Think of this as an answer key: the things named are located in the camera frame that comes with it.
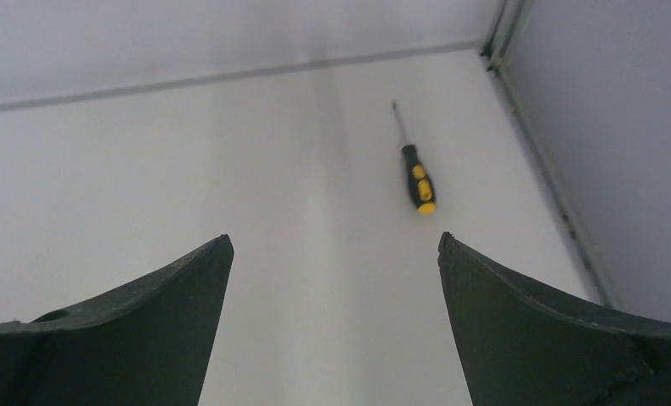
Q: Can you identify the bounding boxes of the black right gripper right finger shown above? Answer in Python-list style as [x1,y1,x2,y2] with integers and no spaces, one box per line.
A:
[438,233,671,405]

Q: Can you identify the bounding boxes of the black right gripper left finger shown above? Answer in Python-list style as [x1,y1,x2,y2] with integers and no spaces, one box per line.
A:
[0,235,234,405]

